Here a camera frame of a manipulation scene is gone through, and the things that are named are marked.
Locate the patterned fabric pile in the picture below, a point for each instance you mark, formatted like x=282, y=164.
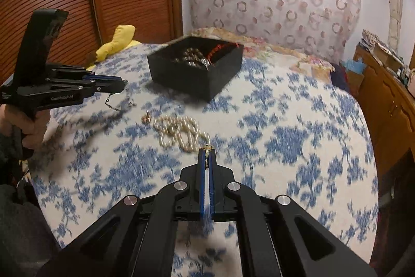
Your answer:
x=369, y=38

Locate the yellow plush toy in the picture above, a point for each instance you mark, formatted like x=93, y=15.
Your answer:
x=120, y=40

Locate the open cardboard box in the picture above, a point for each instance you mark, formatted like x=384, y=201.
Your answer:
x=387, y=59

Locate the black storage box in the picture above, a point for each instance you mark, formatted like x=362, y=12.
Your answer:
x=181, y=82

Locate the small gold earring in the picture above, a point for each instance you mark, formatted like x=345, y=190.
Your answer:
x=147, y=118

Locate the wooden sideboard cabinet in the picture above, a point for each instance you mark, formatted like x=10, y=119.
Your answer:
x=382, y=102

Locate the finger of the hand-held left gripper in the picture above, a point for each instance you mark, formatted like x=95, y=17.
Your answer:
x=107, y=89
x=103, y=80

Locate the cream window drape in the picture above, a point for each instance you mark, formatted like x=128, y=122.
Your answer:
x=394, y=11

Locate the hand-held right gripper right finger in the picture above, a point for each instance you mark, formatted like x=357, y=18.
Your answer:
x=211, y=189

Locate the person's dark grey clothing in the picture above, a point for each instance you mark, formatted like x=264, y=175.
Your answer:
x=22, y=231

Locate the dark wooden furniture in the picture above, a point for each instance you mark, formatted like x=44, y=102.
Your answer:
x=398, y=199

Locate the navy blue blanket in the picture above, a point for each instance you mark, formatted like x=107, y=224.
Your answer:
x=340, y=76

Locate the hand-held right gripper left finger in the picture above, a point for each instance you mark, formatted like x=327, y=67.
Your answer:
x=201, y=186

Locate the silver bangle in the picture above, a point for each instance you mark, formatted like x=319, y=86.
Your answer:
x=199, y=63

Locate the person's left hand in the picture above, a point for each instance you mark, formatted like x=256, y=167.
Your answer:
x=41, y=128

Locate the blue floral tablecloth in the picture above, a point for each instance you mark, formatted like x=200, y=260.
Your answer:
x=291, y=147

